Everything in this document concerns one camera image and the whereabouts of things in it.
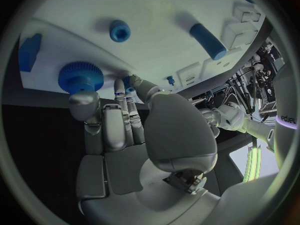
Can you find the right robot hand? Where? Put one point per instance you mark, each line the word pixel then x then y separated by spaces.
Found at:
pixel 173 127

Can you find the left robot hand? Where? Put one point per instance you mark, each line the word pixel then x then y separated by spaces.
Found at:
pixel 208 115

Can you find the small blue gear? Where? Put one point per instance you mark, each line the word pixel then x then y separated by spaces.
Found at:
pixel 128 87

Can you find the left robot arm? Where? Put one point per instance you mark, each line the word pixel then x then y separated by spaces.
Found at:
pixel 234 116

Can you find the white task board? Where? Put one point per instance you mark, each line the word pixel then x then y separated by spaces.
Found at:
pixel 152 41

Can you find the blue plug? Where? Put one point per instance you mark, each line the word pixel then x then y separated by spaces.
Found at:
pixel 170 79

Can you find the glowing light bar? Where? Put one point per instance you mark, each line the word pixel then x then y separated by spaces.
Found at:
pixel 254 163

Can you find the long blue cylinder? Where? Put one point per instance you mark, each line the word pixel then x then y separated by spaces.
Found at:
pixel 208 41

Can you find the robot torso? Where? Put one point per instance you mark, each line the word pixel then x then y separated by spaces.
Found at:
pixel 286 97

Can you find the large blue gear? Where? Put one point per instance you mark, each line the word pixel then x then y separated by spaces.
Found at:
pixel 79 75

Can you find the short blue cylinder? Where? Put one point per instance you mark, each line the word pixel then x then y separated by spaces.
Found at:
pixel 119 32

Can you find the blue block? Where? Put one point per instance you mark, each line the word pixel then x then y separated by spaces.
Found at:
pixel 29 54

